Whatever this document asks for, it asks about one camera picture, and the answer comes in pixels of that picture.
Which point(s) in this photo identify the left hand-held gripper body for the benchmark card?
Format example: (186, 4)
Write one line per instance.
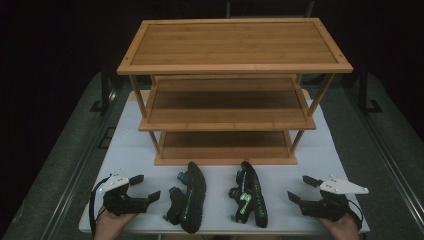
(123, 203)

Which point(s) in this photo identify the person's left hand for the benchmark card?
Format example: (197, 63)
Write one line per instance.
(110, 226)

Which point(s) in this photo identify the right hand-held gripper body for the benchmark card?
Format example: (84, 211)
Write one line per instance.
(328, 208)

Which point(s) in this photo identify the black sandal with green accents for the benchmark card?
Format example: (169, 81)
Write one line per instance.
(253, 196)
(195, 200)

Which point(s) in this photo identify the wooden three-tier shoe rack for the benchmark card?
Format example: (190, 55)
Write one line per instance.
(233, 43)

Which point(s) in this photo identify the person's right hand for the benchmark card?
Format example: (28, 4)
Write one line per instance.
(345, 230)

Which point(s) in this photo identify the black metal stand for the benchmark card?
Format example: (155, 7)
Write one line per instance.
(105, 90)
(364, 93)

